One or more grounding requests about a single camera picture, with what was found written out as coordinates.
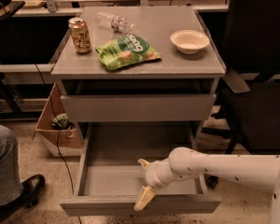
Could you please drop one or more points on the grey drawer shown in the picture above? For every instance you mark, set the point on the grey drawer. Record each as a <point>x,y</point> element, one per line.
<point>110,177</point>
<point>153,107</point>

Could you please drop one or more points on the grey top drawer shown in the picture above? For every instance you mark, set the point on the grey top drawer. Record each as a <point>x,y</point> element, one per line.
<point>153,107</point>

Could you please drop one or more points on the gold soda can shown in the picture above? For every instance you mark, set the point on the gold soda can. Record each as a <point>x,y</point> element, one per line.
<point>80,35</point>

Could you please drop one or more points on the white paper bowl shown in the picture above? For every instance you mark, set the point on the white paper bowl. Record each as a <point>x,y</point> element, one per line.
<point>189,41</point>

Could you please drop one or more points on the cardboard box on floor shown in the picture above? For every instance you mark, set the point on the cardboard box on floor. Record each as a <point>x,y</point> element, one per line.
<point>59,142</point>

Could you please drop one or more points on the person leg in jeans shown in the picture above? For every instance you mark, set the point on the person leg in jeans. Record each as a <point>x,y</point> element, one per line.
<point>10,186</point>

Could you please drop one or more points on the clear plastic water bottle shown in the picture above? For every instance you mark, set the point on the clear plastic water bottle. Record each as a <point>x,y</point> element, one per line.
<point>116,23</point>

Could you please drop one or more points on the green item in box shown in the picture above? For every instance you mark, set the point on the green item in box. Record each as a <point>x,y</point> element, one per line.
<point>62,122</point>

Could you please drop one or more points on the black office chair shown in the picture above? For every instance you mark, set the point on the black office chair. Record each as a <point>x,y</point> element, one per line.
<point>247,37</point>

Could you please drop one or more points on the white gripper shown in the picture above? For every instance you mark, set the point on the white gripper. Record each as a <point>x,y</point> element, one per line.
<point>151,174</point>

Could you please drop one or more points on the grey drawer cabinet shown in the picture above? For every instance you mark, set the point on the grey drawer cabinet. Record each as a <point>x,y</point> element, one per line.
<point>174,73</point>

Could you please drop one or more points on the black leather shoe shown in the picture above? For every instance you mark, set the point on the black leather shoe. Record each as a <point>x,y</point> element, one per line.
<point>32,188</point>

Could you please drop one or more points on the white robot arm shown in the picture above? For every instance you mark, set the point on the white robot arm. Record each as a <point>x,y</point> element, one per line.
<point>255,171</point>

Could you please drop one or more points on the green chip bag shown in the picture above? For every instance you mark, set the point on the green chip bag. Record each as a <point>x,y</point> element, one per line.
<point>125,51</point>

